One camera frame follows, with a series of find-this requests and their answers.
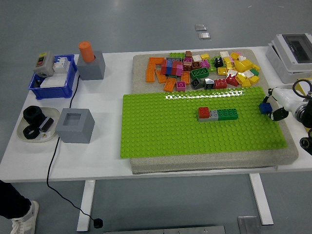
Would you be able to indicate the white circuit breaker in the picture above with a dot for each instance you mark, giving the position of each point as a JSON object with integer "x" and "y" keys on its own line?
{"x": 61, "y": 64}

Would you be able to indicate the flat grey toy brick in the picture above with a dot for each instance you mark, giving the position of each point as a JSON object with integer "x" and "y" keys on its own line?
{"x": 214, "y": 115}

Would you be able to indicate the lime green toy plate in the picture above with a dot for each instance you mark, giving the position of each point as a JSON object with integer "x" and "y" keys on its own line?
{"x": 177, "y": 55}

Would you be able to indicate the lime green toy brick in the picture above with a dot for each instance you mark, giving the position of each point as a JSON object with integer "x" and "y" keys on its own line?
{"x": 212, "y": 67}

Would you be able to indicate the grey-brown mat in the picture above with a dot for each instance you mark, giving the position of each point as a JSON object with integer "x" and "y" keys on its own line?
{"x": 195, "y": 164}

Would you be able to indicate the white table leg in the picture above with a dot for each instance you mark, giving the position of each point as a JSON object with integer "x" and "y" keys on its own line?
{"x": 85, "y": 207}
{"x": 262, "y": 200}

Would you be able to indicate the orange toy brick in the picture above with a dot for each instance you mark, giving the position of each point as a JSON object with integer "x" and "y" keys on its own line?
{"x": 161, "y": 77}
{"x": 150, "y": 74}
{"x": 169, "y": 84}
{"x": 156, "y": 61}
{"x": 185, "y": 78}

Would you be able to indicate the small black nut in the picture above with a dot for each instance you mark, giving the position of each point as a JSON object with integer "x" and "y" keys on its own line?
{"x": 30, "y": 132}

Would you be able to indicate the white wall switch plate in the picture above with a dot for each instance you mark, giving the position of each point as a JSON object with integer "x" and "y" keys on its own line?
{"x": 54, "y": 81}

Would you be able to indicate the small green toy brick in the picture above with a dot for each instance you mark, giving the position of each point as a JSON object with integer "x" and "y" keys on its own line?
{"x": 172, "y": 76}

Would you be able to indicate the lime green studded baseplate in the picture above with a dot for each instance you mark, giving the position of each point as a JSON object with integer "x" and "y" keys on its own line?
{"x": 170, "y": 126}

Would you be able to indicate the silver floor plate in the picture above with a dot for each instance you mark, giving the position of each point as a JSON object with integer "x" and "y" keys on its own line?
{"x": 200, "y": 27}
{"x": 204, "y": 35}

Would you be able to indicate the brown toy brick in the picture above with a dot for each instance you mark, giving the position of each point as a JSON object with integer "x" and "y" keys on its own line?
{"x": 189, "y": 54}
{"x": 196, "y": 65}
{"x": 187, "y": 66}

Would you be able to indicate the black and silver toy brick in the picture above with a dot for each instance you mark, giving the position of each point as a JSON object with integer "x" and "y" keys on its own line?
{"x": 209, "y": 84}

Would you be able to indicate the white electrical enclosure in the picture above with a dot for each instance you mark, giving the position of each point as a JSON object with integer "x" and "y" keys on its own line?
{"x": 280, "y": 61}

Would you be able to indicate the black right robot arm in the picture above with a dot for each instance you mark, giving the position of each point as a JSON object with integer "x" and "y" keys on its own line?
{"x": 309, "y": 112}

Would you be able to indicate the large black nut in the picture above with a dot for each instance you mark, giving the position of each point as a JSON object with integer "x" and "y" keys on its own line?
{"x": 33, "y": 115}

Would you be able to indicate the white tray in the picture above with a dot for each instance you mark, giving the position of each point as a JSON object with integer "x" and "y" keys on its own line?
{"x": 53, "y": 113}

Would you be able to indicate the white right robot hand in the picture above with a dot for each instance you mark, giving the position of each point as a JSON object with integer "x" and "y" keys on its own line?
{"x": 285, "y": 97}

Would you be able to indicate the grey block with round socket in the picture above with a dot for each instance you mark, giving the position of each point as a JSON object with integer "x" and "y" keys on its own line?
{"x": 91, "y": 70}

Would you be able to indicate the white warning label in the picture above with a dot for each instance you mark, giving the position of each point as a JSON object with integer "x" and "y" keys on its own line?
{"x": 44, "y": 136}

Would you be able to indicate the white toy brick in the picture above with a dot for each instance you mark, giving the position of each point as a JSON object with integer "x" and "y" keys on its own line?
{"x": 224, "y": 54}
{"x": 249, "y": 73}
{"x": 197, "y": 58}
{"x": 242, "y": 58}
{"x": 231, "y": 73}

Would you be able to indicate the dark red roller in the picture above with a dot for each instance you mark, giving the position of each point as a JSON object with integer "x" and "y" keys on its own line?
{"x": 46, "y": 124}

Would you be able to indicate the long metal plate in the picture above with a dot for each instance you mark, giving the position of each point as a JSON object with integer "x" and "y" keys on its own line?
{"x": 165, "y": 230}

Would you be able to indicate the large yellow toy brick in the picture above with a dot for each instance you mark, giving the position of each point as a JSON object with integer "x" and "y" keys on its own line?
{"x": 243, "y": 65}

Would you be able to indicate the red toy brick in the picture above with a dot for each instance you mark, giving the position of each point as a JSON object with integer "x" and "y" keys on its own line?
{"x": 220, "y": 84}
{"x": 164, "y": 67}
{"x": 203, "y": 112}
{"x": 175, "y": 68}
{"x": 232, "y": 81}

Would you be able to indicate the long green toy brick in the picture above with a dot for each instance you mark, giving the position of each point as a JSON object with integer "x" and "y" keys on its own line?
{"x": 228, "y": 114}

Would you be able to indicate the pink toy brick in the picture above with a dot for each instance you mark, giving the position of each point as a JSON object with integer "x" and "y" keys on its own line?
{"x": 187, "y": 60}
{"x": 181, "y": 86}
{"x": 240, "y": 53}
{"x": 205, "y": 64}
{"x": 180, "y": 71}

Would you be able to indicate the grey block with square recess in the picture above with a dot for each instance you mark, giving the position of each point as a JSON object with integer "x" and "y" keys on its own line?
{"x": 73, "y": 132}

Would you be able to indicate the square metal plate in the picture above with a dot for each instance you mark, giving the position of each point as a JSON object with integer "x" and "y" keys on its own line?
{"x": 249, "y": 225}

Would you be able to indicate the grey push-button switch box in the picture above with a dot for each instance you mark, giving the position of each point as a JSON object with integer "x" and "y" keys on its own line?
{"x": 44, "y": 63}

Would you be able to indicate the orange cylinder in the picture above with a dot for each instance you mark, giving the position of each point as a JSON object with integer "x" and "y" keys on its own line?
{"x": 86, "y": 51}

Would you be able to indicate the dark green toy brick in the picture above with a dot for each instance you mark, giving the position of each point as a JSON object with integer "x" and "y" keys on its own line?
{"x": 199, "y": 73}

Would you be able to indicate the dark grey toy brick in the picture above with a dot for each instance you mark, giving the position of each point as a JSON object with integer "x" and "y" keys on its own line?
{"x": 196, "y": 83}
{"x": 173, "y": 59}

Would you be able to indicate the narrow blue toy brick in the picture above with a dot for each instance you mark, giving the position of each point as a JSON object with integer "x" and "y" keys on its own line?
{"x": 169, "y": 68}

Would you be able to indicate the blue plastic bin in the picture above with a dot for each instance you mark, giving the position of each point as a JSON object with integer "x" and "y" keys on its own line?
{"x": 51, "y": 92}

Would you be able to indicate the person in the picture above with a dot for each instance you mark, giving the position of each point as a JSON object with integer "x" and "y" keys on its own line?
{"x": 14, "y": 204}

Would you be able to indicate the black plug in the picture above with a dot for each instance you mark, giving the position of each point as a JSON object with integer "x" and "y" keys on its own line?
{"x": 97, "y": 223}

